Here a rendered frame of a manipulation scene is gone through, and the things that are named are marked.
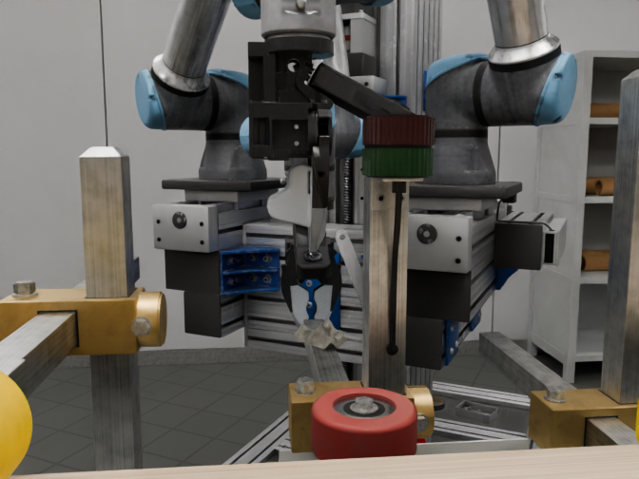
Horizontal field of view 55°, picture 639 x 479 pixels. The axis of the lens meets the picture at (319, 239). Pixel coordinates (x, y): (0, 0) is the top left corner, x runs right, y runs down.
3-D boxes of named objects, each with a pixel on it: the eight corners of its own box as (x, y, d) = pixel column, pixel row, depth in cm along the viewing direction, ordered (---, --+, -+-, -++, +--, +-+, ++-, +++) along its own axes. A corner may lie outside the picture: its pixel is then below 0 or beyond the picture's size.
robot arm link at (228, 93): (269, 133, 135) (268, 70, 133) (214, 132, 127) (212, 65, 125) (242, 135, 144) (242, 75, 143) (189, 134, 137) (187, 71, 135)
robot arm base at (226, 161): (222, 177, 147) (222, 135, 146) (279, 178, 141) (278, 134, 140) (184, 179, 134) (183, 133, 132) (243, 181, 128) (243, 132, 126)
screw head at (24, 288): (17, 292, 56) (16, 279, 56) (41, 292, 56) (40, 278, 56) (8, 297, 54) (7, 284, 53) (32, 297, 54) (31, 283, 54)
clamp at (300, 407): (288, 430, 62) (288, 382, 61) (420, 424, 63) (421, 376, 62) (291, 457, 56) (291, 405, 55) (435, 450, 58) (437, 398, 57)
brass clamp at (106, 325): (24, 339, 58) (20, 287, 58) (168, 335, 60) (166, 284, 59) (-4, 361, 52) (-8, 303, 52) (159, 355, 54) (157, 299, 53)
